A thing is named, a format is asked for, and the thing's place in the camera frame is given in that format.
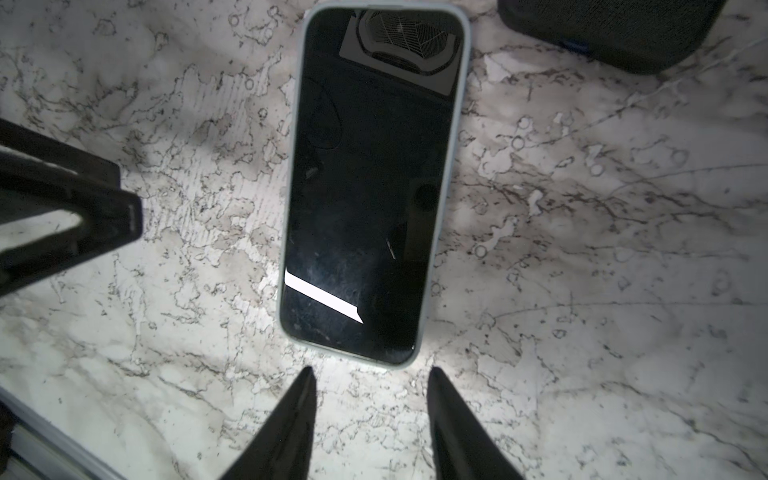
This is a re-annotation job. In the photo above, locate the aluminium front rail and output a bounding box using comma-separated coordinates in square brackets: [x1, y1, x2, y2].
[1, 389, 122, 479]

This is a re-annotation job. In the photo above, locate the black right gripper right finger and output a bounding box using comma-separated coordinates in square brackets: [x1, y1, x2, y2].
[427, 367, 524, 480]

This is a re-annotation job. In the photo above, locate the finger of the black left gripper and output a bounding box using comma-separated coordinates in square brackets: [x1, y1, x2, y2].
[1, 120, 143, 295]

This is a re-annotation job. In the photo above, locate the light blue phone case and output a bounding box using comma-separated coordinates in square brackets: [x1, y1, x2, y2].
[275, 1, 473, 370]

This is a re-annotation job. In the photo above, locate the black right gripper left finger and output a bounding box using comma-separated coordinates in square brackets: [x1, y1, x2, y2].
[222, 366, 317, 480]

